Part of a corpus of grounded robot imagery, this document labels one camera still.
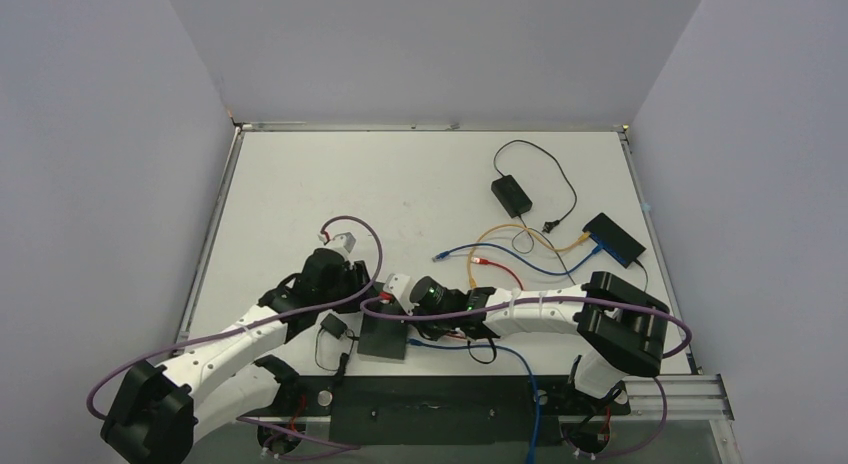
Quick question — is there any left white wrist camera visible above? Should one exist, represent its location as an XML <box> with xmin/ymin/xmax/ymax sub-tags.
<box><xmin>326</xmin><ymin>232</ymin><xmax>357</xmax><ymax>258</ymax></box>

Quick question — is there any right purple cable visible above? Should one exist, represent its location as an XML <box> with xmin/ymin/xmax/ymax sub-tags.
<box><xmin>359</xmin><ymin>295</ymin><xmax>694</xmax><ymax>362</ymax></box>

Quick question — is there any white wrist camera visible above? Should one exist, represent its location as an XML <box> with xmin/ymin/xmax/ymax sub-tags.
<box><xmin>383</xmin><ymin>273</ymin><xmax>416</xmax><ymax>315</ymax></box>
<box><xmin>326</xmin><ymin>232</ymin><xmax>357</xmax><ymax>258</ymax></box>

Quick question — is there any black power adapter with cord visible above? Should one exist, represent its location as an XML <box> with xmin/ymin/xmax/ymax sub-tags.
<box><xmin>490</xmin><ymin>140</ymin><xmax>649</xmax><ymax>293</ymax></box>

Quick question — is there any blue ethernet cable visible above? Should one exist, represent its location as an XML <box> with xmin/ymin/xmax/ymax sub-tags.
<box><xmin>433</xmin><ymin>240</ymin><xmax>604</xmax><ymax>277</ymax></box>
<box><xmin>407</xmin><ymin>338</ymin><xmax>543</xmax><ymax>464</ymax></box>

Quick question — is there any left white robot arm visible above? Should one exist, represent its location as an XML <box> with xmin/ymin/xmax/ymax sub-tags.
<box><xmin>100</xmin><ymin>245</ymin><xmax>375</xmax><ymax>463</ymax></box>

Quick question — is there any yellow ethernet cable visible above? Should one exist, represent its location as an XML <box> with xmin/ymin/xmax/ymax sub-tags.
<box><xmin>466</xmin><ymin>223</ymin><xmax>592</xmax><ymax>291</ymax></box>

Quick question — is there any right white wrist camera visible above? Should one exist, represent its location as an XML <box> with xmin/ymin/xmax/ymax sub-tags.
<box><xmin>383</xmin><ymin>273</ymin><xmax>416</xmax><ymax>315</ymax></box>

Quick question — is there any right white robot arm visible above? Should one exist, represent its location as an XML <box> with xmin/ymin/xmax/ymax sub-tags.
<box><xmin>400</xmin><ymin>271</ymin><xmax>669</xmax><ymax>411</ymax></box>

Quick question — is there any red ethernet cable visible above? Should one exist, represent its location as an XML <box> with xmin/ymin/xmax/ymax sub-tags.
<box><xmin>468</xmin><ymin>256</ymin><xmax>526</xmax><ymax>293</ymax></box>

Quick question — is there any black network switch small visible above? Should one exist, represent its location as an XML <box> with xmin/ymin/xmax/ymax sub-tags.
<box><xmin>582</xmin><ymin>213</ymin><xmax>646</xmax><ymax>268</ymax></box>

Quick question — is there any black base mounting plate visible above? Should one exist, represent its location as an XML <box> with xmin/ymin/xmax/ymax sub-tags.
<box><xmin>253</xmin><ymin>375</ymin><xmax>630</xmax><ymax>446</ymax></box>

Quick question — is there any purple cable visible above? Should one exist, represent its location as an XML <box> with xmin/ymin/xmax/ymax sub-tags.
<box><xmin>359</xmin><ymin>295</ymin><xmax>694</xmax><ymax>362</ymax></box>
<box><xmin>86</xmin><ymin>215</ymin><xmax>386</xmax><ymax>423</ymax></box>

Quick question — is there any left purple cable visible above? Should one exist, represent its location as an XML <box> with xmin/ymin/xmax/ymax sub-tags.
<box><xmin>86</xmin><ymin>215</ymin><xmax>386</xmax><ymax>423</ymax></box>

